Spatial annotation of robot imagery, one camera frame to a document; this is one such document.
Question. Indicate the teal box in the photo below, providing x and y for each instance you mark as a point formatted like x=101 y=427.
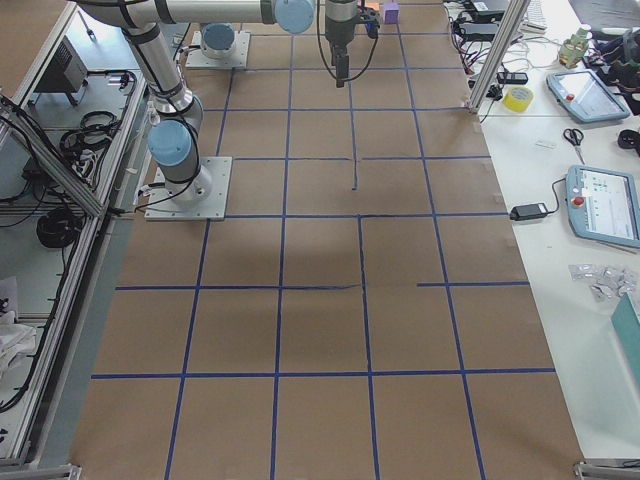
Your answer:
x=625 y=320

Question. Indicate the teach pendant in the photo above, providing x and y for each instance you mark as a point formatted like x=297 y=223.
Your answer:
x=603 y=205
x=585 y=97

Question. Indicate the black power brick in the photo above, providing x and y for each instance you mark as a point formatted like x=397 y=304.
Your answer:
x=526 y=212

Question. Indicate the black handled scissors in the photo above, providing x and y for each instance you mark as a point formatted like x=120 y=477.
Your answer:
x=575 y=137

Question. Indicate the bag of screws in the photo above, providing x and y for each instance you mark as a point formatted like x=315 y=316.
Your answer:
x=605 y=281

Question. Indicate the near teach pendant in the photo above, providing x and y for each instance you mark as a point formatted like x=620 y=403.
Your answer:
x=603 y=205

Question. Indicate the aluminium frame post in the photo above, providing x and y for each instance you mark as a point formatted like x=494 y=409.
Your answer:
x=508 y=27

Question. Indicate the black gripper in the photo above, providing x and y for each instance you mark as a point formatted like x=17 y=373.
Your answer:
x=338 y=33

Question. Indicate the purple foam cube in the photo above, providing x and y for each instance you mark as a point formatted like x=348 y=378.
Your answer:
x=390 y=12

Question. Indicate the far teach pendant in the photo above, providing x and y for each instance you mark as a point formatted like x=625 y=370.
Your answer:
x=585 y=97

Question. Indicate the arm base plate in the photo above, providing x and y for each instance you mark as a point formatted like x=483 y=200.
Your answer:
x=209 y=59
x=205 y=198

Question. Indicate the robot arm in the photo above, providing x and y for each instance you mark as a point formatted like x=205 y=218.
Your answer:
x=173 y=143
x=217 y=39

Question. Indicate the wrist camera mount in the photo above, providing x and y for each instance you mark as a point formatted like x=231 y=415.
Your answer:
x=369 y=17

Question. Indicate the black power adapter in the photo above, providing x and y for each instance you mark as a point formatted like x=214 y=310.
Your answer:
x=481 y=32

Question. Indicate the yellow tape roll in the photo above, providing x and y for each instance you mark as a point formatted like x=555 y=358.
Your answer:
x=518 y=98

